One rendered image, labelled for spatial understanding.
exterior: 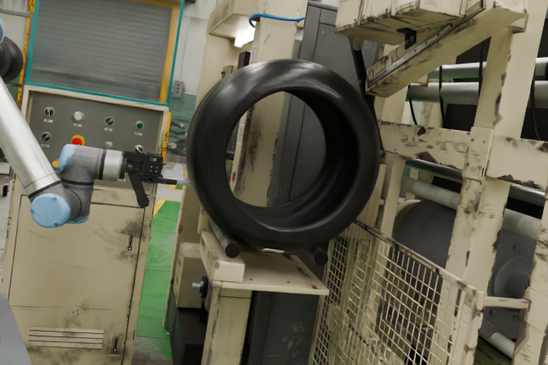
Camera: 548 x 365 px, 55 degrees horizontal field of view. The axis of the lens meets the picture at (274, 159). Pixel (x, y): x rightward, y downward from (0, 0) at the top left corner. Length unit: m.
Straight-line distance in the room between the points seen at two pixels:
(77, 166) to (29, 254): 0.83
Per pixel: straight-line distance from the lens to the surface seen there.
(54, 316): 2.41
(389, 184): 2.05
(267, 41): 1.91
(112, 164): 1.57
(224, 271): 1.59
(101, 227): 2.28
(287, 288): 1.65
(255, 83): 1.51
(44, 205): 1.47
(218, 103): 1.52
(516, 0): 1.47
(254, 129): 1.90
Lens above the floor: 1.32
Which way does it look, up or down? 5 degrees down
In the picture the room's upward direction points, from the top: 9 degrees clockwise
